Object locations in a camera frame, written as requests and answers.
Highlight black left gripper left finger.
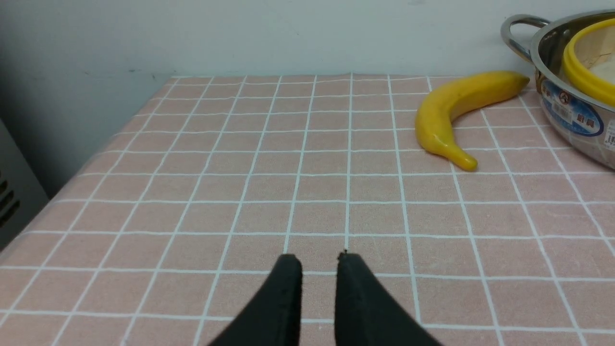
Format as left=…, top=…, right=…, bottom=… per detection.
left=209, top=254, right=303, bottom=346

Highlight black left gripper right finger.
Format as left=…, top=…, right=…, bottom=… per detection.
left=335, top=252, right=441, bottom=346

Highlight yellow bamboo steamer basket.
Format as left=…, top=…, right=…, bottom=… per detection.
left=562, top=18, right=615, bottom=108

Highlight stainless steel pot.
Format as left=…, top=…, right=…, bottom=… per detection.
left=500, top=9, right=615, bottom=169

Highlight pink grid tablecloth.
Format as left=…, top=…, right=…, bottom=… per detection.
left=1, top=75, right=615, bottom=346

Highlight yellow banana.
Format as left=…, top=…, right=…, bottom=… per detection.
left=415, top=70, right=530, bottom=172

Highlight grey cabinet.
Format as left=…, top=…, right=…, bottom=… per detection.
left=0, top=121, right=49, bottom=250

